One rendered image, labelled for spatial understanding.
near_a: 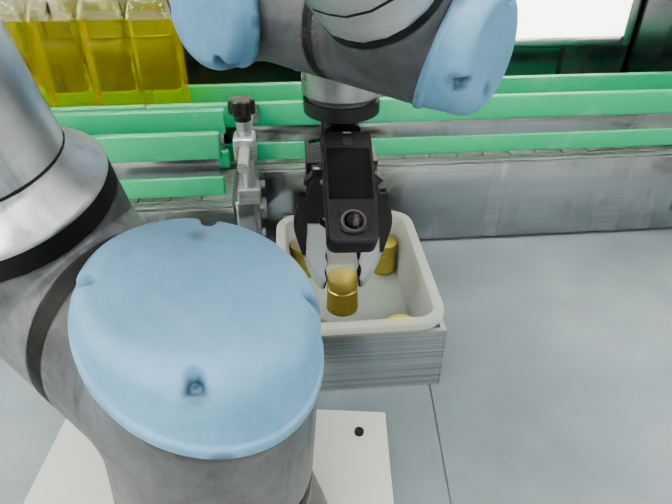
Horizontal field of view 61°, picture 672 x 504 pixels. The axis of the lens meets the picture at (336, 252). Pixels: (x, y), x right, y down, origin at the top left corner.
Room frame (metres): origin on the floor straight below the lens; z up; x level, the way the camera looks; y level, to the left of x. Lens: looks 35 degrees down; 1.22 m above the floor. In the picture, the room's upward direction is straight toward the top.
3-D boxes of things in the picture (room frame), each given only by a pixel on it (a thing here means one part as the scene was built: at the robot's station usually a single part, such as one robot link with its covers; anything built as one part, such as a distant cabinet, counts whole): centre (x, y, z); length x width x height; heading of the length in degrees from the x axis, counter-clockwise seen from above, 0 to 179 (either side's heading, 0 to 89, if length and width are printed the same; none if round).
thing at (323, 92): (0.51, 0.00, 1.06); 0.08 x 0.08 x 0.05
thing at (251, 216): (0.64, 0.11, 0.85); 0.09 x 0.04 x 0.07; 5
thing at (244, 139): (0.62, 0.10, 0.95); 0.17 x 0.03 x 0.12; 5
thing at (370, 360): (0.56, -0.02, 0.79); 0.27 x 0.17 x 0.08; 5
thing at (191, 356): (0.21, 0.07, 1.00); 0.13 x 0.12 x 0.14; 52
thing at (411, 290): (0.53, -0.02, 0.80); 0.22 x 0.17 x 0.09; 5
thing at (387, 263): (0.61, -0.06, 0.79); 0.04 x 0.04 x 0.04
